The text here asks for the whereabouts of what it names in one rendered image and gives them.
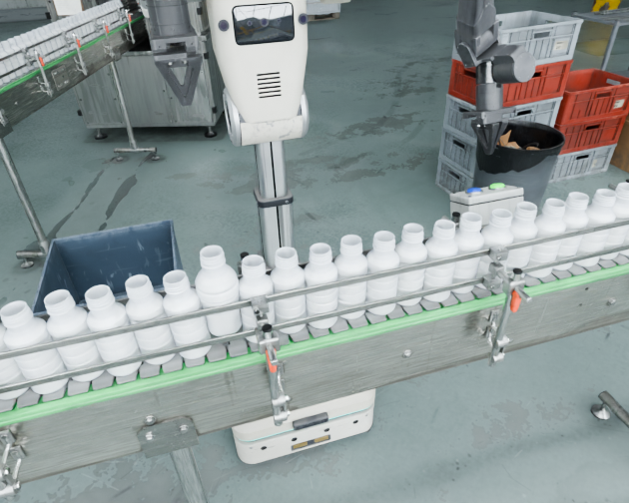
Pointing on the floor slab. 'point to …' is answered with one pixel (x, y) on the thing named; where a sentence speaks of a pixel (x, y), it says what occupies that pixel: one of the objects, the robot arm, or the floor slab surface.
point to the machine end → (151, 84)
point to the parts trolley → (615, 36)
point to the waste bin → (521, 160)
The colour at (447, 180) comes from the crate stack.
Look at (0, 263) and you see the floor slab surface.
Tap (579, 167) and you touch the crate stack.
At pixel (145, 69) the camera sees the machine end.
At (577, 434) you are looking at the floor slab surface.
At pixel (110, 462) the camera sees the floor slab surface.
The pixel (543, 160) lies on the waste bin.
